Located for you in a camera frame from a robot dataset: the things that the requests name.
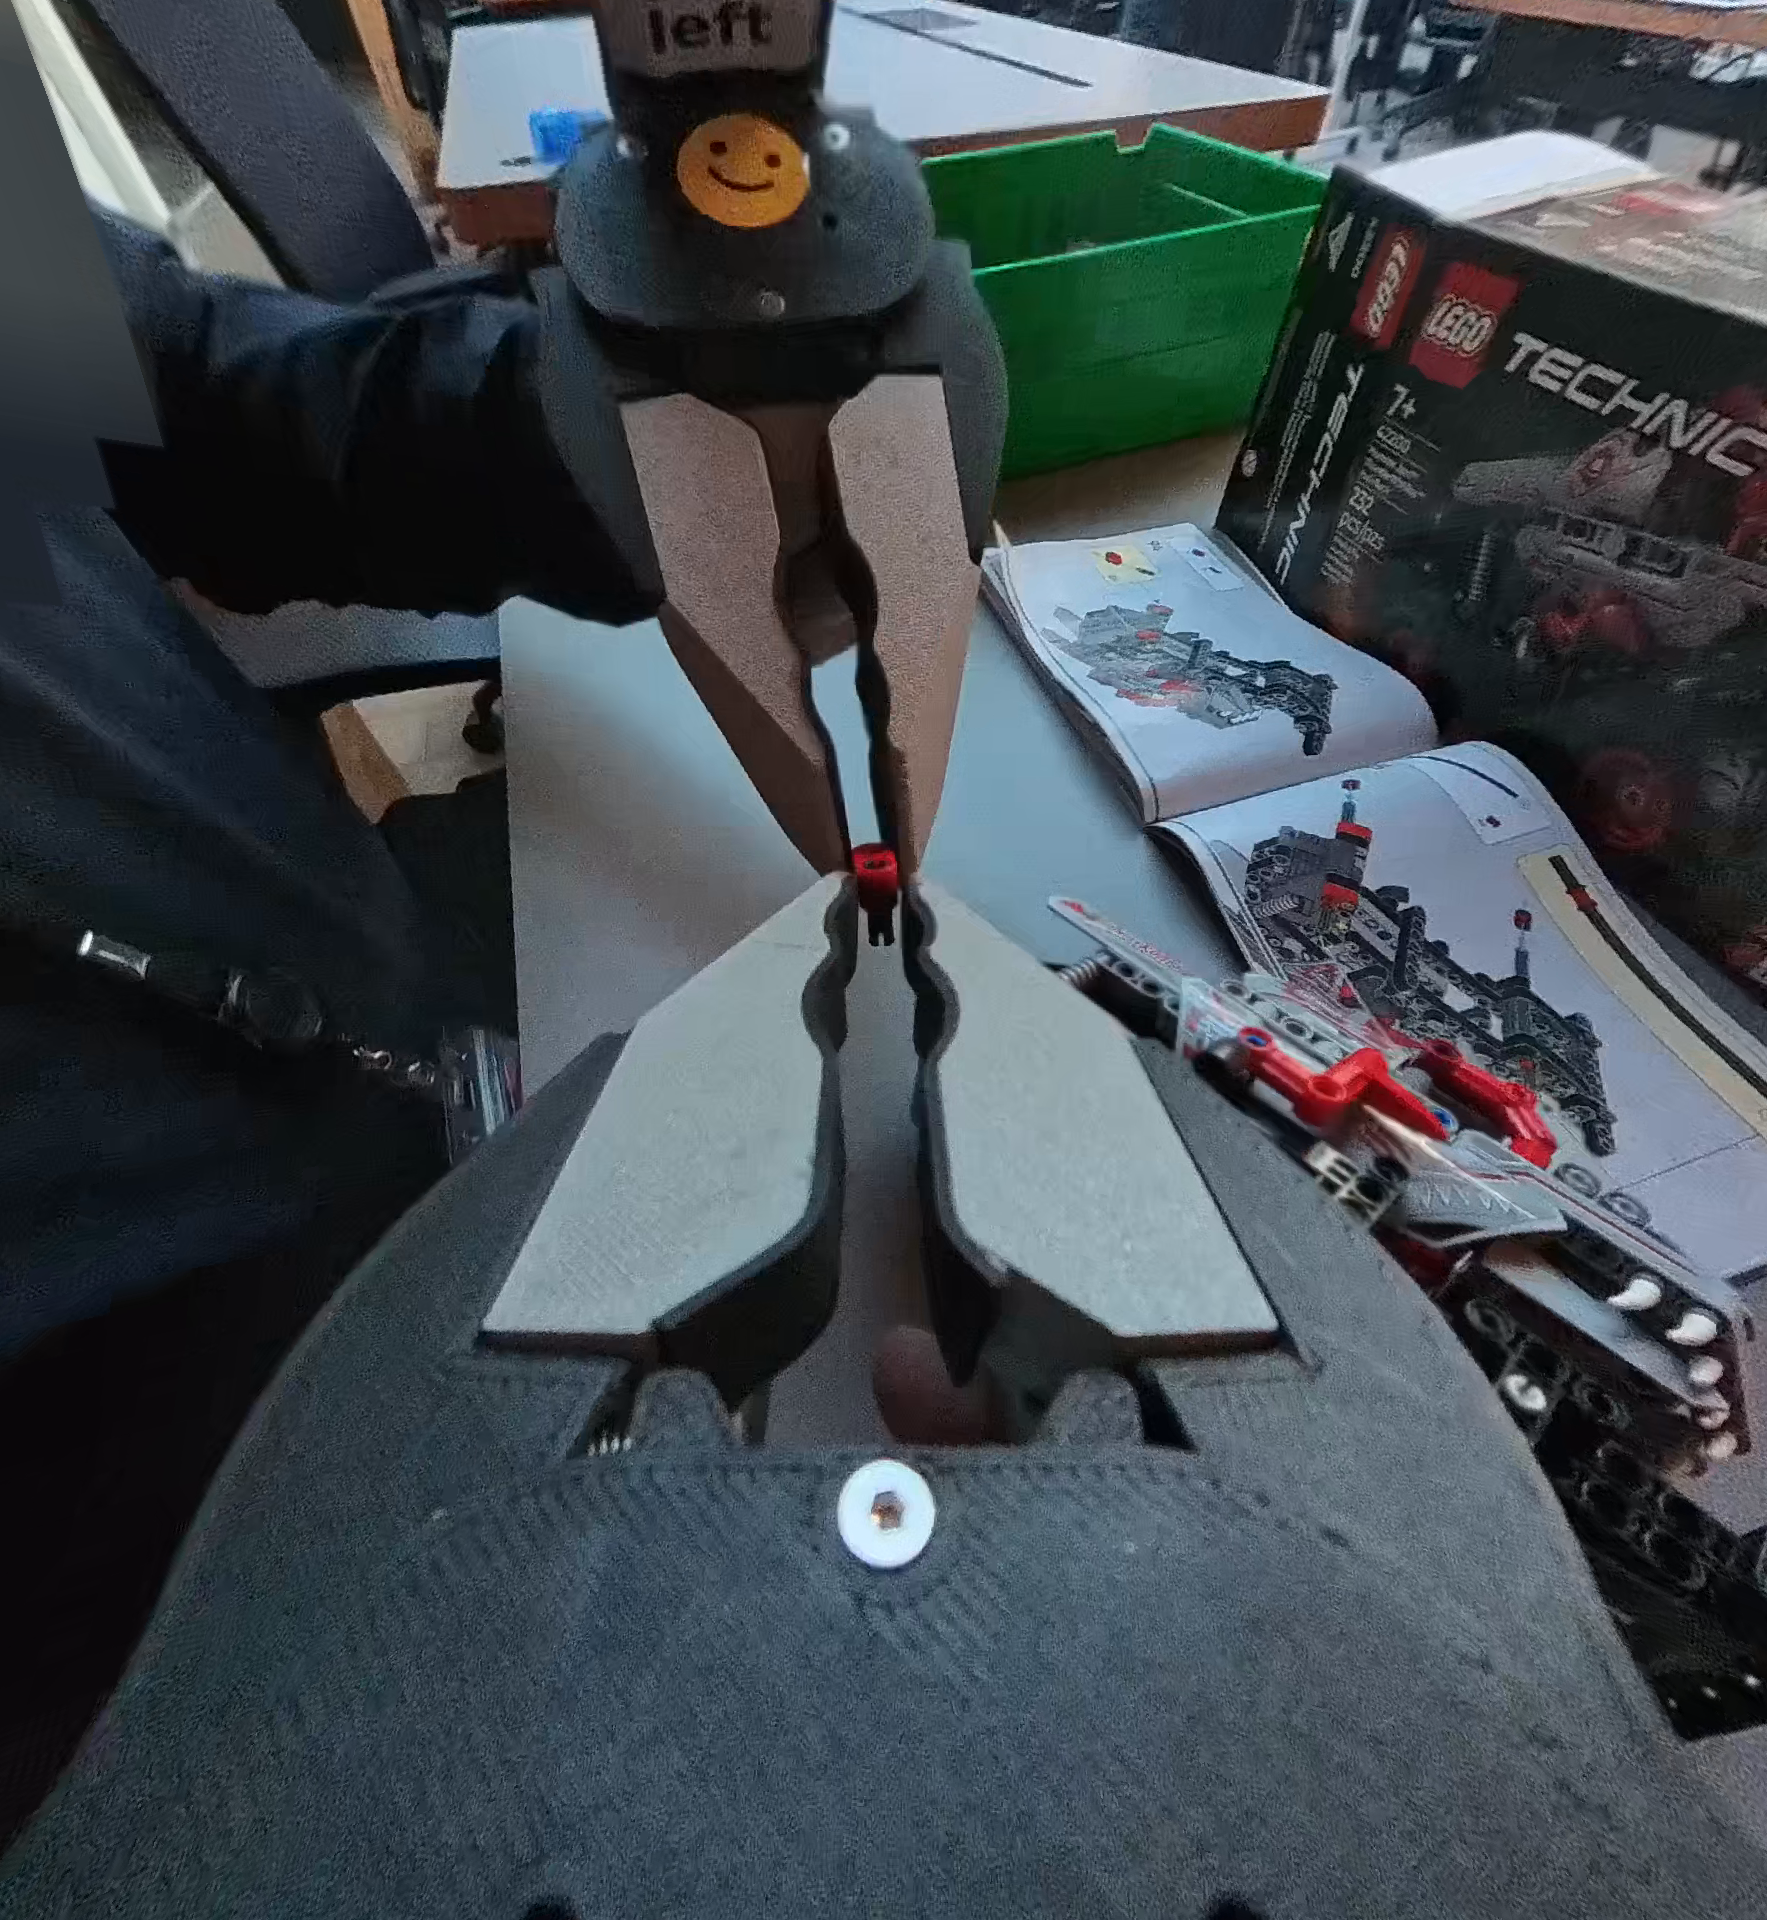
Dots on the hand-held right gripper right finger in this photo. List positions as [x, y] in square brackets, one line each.
[1093, 1184]

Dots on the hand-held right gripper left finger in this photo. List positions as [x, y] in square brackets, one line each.
[689, 1155]

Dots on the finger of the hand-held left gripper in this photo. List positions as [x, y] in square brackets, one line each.
[717, 554]
[921, 572]

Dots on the red lego bush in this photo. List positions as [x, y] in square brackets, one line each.
[874, 864]

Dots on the black grey lego truck model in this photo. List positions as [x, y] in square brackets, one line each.
[1497, 1202]

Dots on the person's left forearm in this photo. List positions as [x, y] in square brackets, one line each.
[344, 435]

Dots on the black toy set box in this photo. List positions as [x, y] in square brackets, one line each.
[1572, 524]

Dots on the person's right hand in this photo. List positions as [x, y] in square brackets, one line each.
[932, 1387]

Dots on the wooden edged table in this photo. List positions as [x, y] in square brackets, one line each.
[972, 73]

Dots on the green plastic bin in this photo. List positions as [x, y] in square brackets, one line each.
[1123, 330]

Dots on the open instruction booklet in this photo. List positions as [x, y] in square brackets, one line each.
[1212, 660]

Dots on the small blue object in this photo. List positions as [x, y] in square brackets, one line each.
[556, 134]

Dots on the black office chair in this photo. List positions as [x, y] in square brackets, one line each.
[253, 136]

